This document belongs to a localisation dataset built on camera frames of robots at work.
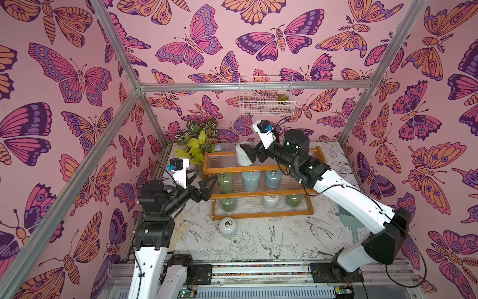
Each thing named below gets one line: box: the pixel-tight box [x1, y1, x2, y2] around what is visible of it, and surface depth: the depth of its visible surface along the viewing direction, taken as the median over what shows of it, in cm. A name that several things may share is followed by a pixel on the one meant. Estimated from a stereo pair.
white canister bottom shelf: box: [263, 195, 280, 210], surface depth 87 cm
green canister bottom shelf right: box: [285, 194, 304, 207], surface depth 89 cm
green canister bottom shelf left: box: [220, 198, 237, 212], surface depth 87 cm
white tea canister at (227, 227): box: [218, 216, 237, 240], surface depth 81 cm
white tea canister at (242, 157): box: [235, 140, 255, 167], surface depth 70 cm
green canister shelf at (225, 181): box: [217, 172, 234, 192], surface depth 78 cm
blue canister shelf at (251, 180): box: [241, 171, 261, 192], surface depth 79 cm
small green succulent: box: [276, 93, 290, 102], surface depth 94 cm
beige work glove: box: [168, 210, 190, 253], surface depth 87 cm
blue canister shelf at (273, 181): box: [265, 170, 284, 189], surface depth 81 cm
